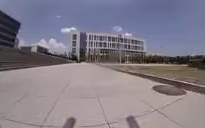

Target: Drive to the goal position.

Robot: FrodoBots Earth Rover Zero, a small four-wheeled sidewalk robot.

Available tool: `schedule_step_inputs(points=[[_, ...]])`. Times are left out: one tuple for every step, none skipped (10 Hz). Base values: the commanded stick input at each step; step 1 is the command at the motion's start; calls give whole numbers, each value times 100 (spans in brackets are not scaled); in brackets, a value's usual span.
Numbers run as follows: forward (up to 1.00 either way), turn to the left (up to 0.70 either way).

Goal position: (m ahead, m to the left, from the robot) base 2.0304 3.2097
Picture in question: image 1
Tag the round dark manhole cover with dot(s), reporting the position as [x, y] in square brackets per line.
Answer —
[169, 90]

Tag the low grey building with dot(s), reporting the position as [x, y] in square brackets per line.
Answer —
[35, 49]

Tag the dark kerb strip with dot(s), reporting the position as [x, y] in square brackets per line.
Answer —
[176, 83]

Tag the dark glass building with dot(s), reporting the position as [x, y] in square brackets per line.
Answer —
[1, 30]

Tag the pole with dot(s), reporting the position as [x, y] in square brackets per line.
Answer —
[120, 50]

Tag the dry grass field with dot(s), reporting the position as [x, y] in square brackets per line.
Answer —
[176, 71]

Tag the robot's own part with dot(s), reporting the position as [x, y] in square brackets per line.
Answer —
[69, 123]
[132, 122]

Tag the wide concrete steps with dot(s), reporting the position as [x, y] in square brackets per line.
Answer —
[16, 58]

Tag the white multi-storey building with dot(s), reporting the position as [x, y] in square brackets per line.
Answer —
[106, 46]

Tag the row of trees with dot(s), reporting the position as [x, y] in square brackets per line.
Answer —
[176, 59]

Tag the pale concrete slab pavement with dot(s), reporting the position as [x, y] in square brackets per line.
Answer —
[86, 86]

